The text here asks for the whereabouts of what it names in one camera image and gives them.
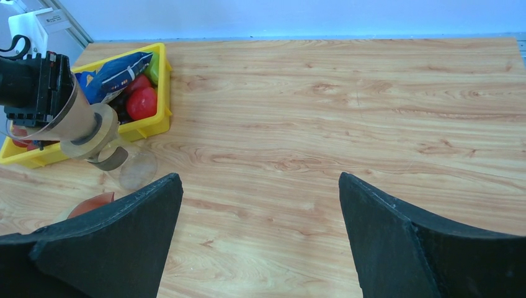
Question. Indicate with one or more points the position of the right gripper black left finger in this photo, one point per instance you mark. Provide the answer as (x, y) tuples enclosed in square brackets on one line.
[(117, 250)]

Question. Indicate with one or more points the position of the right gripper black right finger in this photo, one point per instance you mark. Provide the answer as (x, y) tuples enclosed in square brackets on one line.
[(401, 250)]

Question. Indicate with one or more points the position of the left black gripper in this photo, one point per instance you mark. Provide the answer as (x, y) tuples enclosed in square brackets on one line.
[(35, 90)]

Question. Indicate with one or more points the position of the brown paper filter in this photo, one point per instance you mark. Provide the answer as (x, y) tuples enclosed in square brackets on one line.
[(74, 121)]

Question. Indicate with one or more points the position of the brown glass dripper on base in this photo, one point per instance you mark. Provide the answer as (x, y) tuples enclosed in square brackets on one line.
[(85, 206)]

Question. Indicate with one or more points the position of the red strawberries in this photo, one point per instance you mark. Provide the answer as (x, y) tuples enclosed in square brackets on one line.
[(18, 134)]

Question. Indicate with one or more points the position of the yellow plastic basket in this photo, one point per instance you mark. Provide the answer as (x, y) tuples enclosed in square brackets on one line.
[(136, 130)]

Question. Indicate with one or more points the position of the blue chips bag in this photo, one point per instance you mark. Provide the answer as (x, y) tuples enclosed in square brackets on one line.
[(107, 82)]

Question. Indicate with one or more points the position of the red tomato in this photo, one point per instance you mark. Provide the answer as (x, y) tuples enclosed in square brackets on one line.
[(142, 103)]

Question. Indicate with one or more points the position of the green pepper in basket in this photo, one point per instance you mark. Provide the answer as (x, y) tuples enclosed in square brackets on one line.
[(152, 71)]

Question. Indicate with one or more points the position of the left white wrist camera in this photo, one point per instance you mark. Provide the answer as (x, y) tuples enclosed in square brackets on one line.
[(37, 26)]

